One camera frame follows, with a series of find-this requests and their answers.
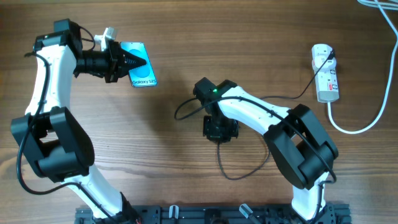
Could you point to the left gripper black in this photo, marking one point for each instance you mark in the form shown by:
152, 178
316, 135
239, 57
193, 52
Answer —
118, 68

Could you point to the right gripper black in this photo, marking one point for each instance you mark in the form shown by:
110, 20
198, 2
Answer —
213, 135

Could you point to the smartphone with cyan screen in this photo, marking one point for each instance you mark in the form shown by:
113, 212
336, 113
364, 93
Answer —
142, 73

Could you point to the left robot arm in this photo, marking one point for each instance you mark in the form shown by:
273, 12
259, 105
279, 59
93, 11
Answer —
50, 139

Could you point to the white charger plug adapter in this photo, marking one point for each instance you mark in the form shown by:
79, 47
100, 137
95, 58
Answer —
323, 62

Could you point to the white power strip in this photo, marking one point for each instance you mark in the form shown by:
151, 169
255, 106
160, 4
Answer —
326, 82

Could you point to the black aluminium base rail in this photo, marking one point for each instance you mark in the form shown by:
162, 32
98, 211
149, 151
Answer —
271, 213

